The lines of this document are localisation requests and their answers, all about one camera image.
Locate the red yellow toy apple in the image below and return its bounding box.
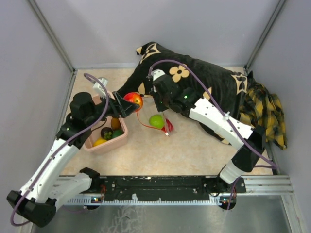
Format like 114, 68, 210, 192
123, 92, 143, 111

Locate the brown toy kiwi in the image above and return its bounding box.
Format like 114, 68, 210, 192
110, 118, 121, 131

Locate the clear zip bag red zipper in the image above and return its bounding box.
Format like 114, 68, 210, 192
137, 96, 174, 136

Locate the yellow toy lemon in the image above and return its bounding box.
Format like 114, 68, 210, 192
93, 137, 107, 147

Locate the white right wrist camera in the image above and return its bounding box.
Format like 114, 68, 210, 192
147, 69, 165, 81

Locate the green toy lime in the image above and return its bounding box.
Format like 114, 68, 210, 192
111, 129, 124, 139

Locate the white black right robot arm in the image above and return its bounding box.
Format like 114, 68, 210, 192
147, 70, 265, 192

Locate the yellow plaid shirt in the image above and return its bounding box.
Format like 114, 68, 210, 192
240, 71, 288, 150

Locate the pink plastic basket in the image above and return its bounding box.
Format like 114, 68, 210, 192
82, 91, 129, 153

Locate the aluminium frame rail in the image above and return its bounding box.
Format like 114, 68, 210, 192
65, 175, 293, 209

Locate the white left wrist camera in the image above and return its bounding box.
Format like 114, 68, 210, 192
93, 77, 108, 98

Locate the green toy pear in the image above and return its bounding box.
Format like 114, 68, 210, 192
149, 114, 165, 130

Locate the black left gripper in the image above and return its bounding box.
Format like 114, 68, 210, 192
85, 91, 139, 126

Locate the red toy pepper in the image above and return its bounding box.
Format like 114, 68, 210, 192
163, 118, 174, 133

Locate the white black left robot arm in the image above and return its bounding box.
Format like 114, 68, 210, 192
7, 92, 139, 228

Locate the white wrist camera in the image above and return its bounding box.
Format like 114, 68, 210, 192
93, 77, 108, 98
147, 69, 165, 81

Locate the black floral pillow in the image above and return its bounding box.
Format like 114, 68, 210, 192
114, 41, 255, 146

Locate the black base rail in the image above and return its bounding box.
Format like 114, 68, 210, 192
82, 176, 234, 201

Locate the dark purple toy fruit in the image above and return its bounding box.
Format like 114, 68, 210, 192
100, 127, 113, 140

